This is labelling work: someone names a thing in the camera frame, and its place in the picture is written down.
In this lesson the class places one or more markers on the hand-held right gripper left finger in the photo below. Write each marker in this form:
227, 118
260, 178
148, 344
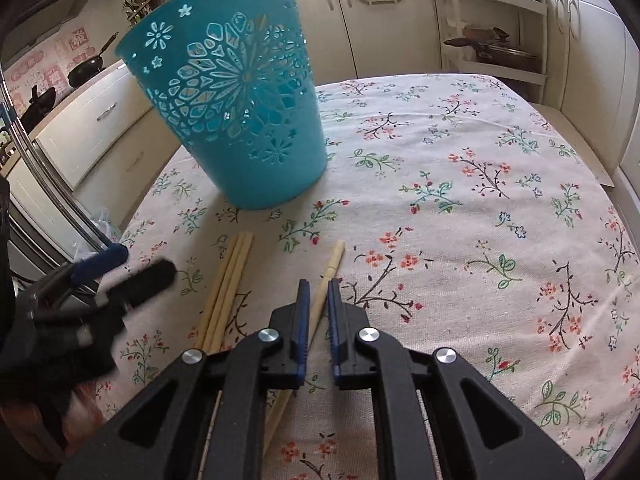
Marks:
302, 330

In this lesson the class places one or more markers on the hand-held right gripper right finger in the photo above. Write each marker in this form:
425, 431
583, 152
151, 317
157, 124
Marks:
334, 330

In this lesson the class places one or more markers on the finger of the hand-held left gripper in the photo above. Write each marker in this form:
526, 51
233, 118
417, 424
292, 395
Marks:
145, 280
102, 260

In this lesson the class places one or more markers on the single wooden chopstick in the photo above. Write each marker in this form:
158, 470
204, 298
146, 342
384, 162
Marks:
331, 265

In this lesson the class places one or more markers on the blue perforated basket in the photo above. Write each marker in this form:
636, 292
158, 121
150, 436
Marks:
280, 185

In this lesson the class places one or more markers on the clear plastic bag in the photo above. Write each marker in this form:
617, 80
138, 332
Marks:
105, 230

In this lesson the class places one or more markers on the floral tablecloth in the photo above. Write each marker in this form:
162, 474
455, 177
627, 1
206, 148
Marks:
450, 240

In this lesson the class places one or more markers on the black frying pan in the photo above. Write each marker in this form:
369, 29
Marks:
40, 105

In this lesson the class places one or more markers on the black wok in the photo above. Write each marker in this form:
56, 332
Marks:
85, 69

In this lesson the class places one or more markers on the lidded frying pan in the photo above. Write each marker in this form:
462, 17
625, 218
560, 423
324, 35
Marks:
505, 55

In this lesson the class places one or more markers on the white trolley rack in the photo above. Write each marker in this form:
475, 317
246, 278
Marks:
532, 15

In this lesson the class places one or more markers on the sliding door frame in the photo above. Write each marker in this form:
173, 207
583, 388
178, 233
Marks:
45, 180

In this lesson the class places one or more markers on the pink wall stickers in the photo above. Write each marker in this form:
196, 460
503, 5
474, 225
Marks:
60, 55

